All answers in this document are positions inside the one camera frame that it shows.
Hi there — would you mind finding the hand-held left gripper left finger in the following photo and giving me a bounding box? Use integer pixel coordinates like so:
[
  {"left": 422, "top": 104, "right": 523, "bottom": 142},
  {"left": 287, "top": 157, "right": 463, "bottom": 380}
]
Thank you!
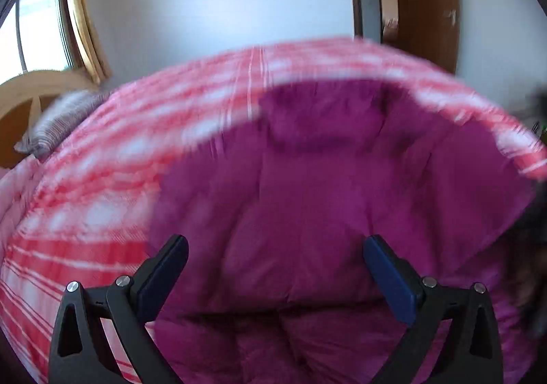
[{"left": 49, "top": 234, "right": 189, "bottom": 384}]

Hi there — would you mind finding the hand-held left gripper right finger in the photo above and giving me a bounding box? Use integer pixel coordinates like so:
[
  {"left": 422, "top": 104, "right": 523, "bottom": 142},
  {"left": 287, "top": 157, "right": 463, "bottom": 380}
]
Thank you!
[{"left": 362, "top": 234, "right": 505, "bottom": 384}]

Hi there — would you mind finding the magenta padded jacket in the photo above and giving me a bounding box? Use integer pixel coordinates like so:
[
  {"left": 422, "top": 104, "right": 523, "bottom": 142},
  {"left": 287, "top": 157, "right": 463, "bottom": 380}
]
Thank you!
[{"left": 147, "top": 78, "right": 541, "bottom": 384}]

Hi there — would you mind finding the red white plaid bed sheet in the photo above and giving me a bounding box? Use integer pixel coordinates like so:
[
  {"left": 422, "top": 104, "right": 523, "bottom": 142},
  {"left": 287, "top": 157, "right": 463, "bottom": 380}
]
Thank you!
[{"left": 0, "top": 37, "right": 547, "bottom": 384}]

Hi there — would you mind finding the striped pillow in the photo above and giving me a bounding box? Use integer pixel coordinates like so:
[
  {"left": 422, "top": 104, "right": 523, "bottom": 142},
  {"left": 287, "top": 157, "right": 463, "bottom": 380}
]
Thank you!
[{"left": 15, "top": 89, "right": 112, "bottom": 160}]

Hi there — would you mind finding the wooden headboard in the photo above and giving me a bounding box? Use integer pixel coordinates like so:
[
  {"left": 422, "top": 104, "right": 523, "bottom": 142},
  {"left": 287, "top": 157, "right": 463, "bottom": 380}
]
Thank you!
[{"left": 0, "top": 70, "right": 101, "bottom": 171}]

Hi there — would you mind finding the gold curtain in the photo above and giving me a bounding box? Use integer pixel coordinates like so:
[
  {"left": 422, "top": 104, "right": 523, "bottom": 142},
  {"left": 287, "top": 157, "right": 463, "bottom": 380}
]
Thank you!
[{"left": 64, "top": 0, "right": 112, "bottom": 85}]

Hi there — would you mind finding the brown wooden door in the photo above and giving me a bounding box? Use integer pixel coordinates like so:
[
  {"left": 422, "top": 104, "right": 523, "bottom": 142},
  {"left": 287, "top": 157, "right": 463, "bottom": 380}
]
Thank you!
[{"left": 391, "top": 0, "right": 462, "bottom": 75}]

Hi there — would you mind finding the window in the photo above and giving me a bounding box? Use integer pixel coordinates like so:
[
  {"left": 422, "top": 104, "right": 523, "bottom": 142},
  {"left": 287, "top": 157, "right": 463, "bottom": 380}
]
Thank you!
[{"left": 0, "top": 0, "right": 84, "bottom": 85}]

